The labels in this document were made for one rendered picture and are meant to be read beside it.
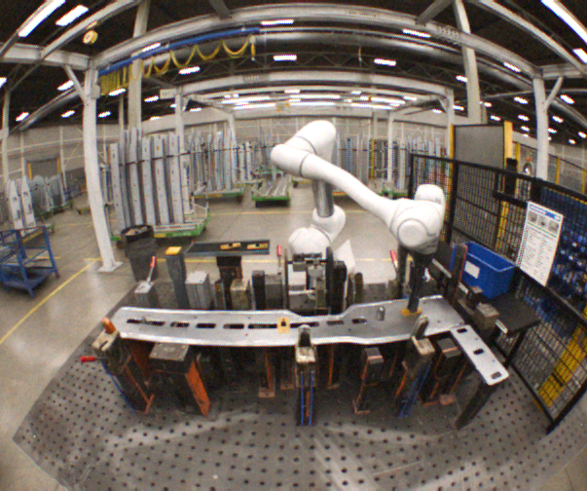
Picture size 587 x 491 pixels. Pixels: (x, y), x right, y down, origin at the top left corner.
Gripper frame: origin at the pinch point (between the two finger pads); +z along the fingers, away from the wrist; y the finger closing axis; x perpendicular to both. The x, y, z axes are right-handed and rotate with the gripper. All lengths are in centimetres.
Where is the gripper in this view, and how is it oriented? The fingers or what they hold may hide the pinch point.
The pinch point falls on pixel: (414, 302)
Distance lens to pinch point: 99.5
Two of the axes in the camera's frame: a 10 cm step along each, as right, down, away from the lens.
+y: 0.4, 3.6, -9.3
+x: 10.0, -0.4, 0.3
